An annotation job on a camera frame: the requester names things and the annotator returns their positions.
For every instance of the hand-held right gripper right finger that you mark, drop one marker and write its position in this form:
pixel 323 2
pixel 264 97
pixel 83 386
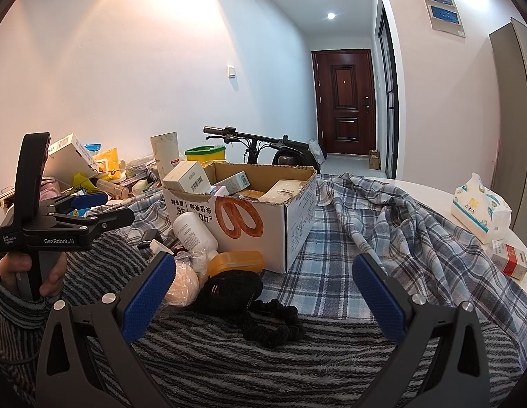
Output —
pixel 378 301

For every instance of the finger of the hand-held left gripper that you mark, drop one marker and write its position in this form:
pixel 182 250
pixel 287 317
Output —
pixel 114 216
pixel 89 199

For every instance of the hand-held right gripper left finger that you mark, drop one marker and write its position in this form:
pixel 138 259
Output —
pixel 148 301

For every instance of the peach item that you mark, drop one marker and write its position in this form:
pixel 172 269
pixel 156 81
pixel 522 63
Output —
pixel 184 284

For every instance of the white plastic bottle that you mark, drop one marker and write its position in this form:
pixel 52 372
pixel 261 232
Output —
pixel 191 231

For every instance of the black knitted toy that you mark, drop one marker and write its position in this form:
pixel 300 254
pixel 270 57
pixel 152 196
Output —
pixel 229 289

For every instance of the orange plastic case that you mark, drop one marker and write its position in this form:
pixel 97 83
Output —
pixel 235 261

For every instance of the printed cardboard box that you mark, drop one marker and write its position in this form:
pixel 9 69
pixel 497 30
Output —
pixel 263 229

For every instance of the person's left forearm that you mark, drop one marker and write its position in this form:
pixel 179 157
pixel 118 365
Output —
pixel 16 318

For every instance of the person's left hand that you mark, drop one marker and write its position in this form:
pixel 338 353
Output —
pixel 10 272

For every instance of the yellow green plastic bag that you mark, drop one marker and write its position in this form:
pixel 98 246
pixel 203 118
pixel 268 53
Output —
pixel 82 180

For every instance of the clear plastic tube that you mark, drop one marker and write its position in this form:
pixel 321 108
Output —
pixel 112 188

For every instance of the small black box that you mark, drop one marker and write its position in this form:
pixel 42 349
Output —
pixel 148 238

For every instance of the pink pouch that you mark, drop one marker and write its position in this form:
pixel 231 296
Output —
pixel 50 189

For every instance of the yellow wipes pack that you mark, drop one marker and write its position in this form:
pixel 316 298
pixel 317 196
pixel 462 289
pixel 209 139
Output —
pixel 107 161

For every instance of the large white carton box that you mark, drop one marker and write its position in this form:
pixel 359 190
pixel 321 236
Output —
pixel 70 153

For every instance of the light blue packet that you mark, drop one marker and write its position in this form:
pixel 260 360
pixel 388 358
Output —
pixel 92 148

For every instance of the stack of papers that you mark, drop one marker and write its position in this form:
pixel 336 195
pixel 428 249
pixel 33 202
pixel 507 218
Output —
pixel 138 170

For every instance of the blue plaid cloth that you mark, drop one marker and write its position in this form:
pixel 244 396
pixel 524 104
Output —
pixel 331 263

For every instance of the white box with barcode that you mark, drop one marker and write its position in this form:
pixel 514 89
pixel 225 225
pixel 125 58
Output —
pixel 184 176

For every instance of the white cylindrical cup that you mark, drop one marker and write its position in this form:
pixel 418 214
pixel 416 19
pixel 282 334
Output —
pixel 165 151

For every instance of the yellow tub with green lid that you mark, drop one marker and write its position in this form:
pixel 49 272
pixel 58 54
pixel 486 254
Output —
pixel 203 155

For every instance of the grey striped fleece blanket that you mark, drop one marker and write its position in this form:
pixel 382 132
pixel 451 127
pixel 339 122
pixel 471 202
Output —
pixel 246 369

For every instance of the blue and white small box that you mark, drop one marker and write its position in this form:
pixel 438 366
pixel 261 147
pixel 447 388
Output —
pixel 233 180

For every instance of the white tissue pack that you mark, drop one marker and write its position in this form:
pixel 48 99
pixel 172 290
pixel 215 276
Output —
pixel 476 212

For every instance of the red and white small box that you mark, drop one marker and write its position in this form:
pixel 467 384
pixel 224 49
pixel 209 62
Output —
pixel 508 259

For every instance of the small brown cardboard box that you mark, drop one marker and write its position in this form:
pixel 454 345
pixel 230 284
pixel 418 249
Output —
pixel 374 159

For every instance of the white soft pack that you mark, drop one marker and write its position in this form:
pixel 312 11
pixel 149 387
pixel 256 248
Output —
pixel 282 191

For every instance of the black bicycle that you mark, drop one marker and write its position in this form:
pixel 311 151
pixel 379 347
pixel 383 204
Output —
pixel 255 138

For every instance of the white plastic bag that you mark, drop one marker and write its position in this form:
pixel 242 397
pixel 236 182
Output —
pixel 316 149

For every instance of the black bag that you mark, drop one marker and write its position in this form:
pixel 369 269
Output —
pixel 295 159

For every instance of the black framed glass door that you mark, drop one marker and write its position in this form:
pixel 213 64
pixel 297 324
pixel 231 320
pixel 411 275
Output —
pixel 389 93

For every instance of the dark red entrance door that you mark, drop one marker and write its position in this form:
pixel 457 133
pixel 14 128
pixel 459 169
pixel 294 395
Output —
pixel 344 93

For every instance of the beige tall cabinet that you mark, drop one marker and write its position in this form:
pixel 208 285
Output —
pixel 514 114

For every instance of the grey electrical panel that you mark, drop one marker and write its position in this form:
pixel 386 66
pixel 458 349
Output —
pixel 442 8

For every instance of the white wall switch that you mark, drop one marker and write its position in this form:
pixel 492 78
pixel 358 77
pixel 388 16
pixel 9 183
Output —
pixel 232 71

